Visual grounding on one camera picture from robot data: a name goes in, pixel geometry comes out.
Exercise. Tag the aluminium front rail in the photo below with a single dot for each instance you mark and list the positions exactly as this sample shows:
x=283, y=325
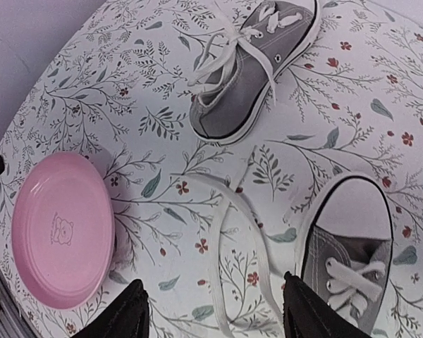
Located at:
x=11, y=322

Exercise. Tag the pink plastic plate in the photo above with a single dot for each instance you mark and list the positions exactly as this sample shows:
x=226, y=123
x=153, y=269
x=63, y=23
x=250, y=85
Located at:
x=62, y=231

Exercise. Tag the grey sneaker with red sole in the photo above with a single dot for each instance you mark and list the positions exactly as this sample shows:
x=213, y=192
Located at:
x=343, y=250

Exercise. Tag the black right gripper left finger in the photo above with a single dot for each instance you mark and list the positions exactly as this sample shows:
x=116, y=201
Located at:
x=127, y=316

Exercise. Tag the floral patterned table mat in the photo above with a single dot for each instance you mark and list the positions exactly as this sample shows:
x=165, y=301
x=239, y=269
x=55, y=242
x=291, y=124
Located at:
x=205, y=148

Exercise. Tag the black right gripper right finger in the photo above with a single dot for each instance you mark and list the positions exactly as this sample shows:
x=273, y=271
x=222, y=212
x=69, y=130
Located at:
x=305, y=314

